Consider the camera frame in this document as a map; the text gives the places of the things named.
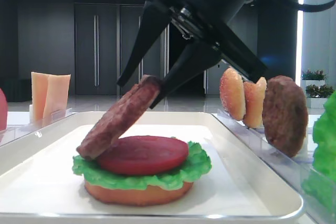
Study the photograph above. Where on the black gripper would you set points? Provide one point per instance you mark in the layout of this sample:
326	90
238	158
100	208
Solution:
208	40

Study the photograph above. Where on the brown meat patty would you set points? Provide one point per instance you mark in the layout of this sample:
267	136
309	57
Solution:
285	115
119	118

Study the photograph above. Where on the red tomato slice on tray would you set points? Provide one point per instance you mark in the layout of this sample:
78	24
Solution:
143	155

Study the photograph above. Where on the green lettuce leaf on tray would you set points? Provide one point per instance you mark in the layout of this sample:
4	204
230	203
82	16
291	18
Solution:
198	163

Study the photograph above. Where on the standing red tomato slice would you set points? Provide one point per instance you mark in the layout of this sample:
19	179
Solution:
3	111

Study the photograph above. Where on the standing green lettuce leaf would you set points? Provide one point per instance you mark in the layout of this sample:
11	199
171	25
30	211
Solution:
323	140

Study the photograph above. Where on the left bun slice top right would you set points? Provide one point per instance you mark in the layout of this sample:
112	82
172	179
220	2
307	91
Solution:
232	94

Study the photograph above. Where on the bun slice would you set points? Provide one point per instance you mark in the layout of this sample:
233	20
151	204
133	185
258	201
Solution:
254	98
232	94

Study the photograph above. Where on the white planter with flowers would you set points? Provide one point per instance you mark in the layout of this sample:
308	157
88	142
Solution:
313	83

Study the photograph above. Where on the bottom bun on tray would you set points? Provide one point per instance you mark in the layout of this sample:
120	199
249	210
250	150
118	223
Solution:
151	196

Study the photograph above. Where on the white rectangular metal tray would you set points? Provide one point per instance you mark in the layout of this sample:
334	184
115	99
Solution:
38	186

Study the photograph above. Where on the right long clear acrylic rail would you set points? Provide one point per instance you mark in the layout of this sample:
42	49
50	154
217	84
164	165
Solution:
293	170

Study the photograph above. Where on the long clear acrylic rail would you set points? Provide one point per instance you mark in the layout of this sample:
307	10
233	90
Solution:
293	170
21	123

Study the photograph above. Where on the left long clear acrylic rail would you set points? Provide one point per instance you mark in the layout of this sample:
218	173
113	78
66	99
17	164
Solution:
21	123

